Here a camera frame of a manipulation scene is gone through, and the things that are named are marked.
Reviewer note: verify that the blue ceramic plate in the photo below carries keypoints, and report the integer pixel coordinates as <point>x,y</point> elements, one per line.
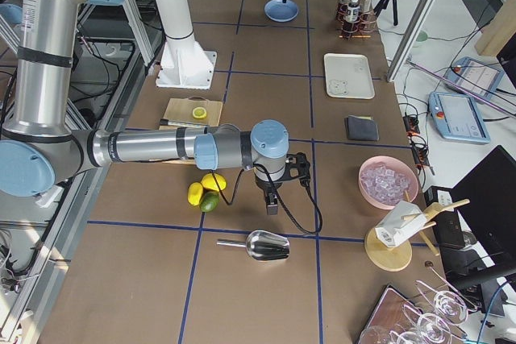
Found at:
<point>281,12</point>

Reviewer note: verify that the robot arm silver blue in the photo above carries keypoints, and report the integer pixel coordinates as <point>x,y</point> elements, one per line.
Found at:
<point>39,151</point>

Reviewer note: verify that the shiny metal scoop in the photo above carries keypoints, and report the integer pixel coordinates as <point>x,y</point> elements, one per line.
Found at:
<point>262,245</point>

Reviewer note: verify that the dark syrup bottle left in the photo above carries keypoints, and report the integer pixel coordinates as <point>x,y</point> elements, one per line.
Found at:
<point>343,9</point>

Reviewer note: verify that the dark syrup bottle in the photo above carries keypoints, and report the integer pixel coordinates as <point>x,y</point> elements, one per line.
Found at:
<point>343,9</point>
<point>353,10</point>
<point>365,6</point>

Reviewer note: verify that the green lime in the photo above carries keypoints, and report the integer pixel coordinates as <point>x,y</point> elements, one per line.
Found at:
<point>209,201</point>

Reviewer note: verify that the yellow lemon upper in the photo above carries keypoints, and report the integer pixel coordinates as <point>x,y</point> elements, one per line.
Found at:
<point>214,182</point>

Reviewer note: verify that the yellow lemon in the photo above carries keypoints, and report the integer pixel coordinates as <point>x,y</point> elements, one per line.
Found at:
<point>195,193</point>
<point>214,182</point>

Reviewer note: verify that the dark syrup bottle middle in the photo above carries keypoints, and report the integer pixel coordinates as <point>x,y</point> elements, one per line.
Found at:
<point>353,10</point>

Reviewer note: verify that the yellow lemon left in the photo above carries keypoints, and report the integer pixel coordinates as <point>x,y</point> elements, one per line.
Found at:
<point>195,193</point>

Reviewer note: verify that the dark syrup bottle right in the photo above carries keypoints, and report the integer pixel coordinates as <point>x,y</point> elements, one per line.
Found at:
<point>365,6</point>

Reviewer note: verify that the cream tray with bear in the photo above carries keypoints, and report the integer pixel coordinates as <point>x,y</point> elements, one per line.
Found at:
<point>348,76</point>

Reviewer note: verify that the pink bowl of ice cubes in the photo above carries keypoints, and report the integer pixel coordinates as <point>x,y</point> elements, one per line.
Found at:
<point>385,181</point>

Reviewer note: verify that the lemon half slice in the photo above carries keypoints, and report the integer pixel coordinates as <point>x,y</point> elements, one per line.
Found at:
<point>199,113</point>

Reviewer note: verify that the dark grey folded cloth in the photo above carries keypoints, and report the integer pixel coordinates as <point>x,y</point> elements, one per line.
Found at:
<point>360,128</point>

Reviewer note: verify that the wooden cutting board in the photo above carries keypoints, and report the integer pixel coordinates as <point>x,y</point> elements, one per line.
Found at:
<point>180,109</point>

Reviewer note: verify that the round wooden stand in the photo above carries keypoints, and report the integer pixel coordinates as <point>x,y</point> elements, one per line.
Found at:
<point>398,258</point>

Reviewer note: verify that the white paper carton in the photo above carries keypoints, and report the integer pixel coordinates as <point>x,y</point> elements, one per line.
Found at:
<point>401,223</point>

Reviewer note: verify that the wooden glass rack tray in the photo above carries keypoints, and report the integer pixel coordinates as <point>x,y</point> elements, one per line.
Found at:
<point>394,318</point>

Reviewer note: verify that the blue teach pendant near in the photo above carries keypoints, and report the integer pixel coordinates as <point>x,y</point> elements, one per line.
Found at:
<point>456,117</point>

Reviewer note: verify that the blue teach pendant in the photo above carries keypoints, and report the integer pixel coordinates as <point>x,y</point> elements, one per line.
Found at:
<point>475,76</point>
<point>456,117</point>

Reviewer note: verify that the clear wine glass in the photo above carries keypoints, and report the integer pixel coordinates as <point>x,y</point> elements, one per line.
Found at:
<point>433,329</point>

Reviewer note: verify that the black monitor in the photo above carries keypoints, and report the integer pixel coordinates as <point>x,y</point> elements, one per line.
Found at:
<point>490,214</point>

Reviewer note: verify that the blue teach pendant far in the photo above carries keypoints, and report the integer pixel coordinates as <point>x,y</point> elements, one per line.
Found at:
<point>475,76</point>

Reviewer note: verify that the copper wire bottle caddy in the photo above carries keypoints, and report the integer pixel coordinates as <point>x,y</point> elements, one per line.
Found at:
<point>362,28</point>

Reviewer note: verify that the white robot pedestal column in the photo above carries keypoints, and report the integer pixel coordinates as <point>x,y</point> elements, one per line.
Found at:
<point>184,64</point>

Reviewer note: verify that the black handled knife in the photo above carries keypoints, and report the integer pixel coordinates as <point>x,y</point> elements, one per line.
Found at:
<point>167,122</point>

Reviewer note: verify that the aluminium frame post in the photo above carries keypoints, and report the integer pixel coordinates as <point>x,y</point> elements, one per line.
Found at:
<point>415,25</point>

